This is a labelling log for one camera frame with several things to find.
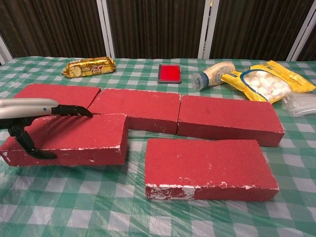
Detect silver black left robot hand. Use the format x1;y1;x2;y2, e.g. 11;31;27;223
0;98;94;160

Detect red foam brick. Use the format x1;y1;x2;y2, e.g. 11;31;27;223
13;83;102;111
177;95;285;149
87;88;182;135
0;113;130;168
145;138;280;201

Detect gold biscuit packet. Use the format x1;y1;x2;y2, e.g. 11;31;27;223
61;56;116;79

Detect green checked tablecloth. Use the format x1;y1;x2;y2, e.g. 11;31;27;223
0;56;316;237

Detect red flat case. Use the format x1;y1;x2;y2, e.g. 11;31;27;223
157;64;183;84

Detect beige tube with blue cap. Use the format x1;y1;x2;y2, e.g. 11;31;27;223
191;62;237;92

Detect yellow marshmallow bag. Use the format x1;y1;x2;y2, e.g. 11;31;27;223
220;60;316;104

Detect clear plastic bag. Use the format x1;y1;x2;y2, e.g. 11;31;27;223
281;93;316;117

